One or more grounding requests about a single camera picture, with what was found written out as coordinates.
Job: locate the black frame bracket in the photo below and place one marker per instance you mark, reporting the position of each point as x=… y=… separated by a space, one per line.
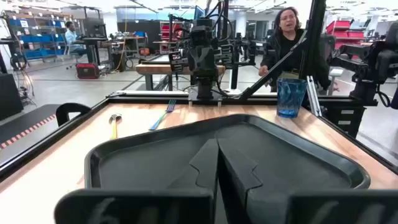
x=71 y=109

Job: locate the silver aluminium rails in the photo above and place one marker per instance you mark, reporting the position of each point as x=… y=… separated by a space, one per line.
x=313 y=96

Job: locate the seated person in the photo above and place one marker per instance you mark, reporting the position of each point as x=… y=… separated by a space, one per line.
x=71 y=37

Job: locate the dark office desk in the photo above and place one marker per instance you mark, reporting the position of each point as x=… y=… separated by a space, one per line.
x=91 y=40

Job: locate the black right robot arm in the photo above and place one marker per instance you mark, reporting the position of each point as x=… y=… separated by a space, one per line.
x=205 y=87

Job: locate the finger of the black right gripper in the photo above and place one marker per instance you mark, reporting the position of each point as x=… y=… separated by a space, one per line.
x=195 y=62
x=210 y=62

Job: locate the neighbouring black robot arm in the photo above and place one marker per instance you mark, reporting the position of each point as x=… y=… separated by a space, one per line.
x=373 y=62

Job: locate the black orange-striped floor mat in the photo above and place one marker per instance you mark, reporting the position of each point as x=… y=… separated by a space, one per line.
x=18 y=129

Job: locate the black control box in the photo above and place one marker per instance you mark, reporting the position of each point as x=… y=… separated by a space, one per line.
x=342 y=119

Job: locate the rack with red bins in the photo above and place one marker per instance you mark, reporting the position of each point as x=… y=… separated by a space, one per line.
x=166 y=32
x=342 y=31

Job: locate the black aluminium table frame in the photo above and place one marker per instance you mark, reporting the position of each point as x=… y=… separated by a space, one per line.
x=149 y=99

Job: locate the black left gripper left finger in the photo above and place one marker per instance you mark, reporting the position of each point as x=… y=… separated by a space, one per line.
x=205 y=165

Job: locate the standing person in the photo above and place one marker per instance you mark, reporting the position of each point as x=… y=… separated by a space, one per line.
x=286 y=46

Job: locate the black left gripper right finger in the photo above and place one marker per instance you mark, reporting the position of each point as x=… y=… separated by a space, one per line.
x=236 y=186

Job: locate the blue computer monitor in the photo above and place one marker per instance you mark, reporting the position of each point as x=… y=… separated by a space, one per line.
x=198 y=13

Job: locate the red case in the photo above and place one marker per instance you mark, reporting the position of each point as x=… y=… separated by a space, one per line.
x=87 y=71

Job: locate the blue translucent cup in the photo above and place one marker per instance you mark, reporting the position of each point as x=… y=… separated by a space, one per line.
x=290 y=96

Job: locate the black plastic tray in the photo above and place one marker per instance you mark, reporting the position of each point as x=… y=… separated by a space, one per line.
x=280 y=155

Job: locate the shelf with blue bins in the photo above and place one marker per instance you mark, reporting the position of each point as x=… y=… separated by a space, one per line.
x=37 y=39

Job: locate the white stool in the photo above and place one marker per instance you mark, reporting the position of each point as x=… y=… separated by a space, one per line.
x=335 y=73

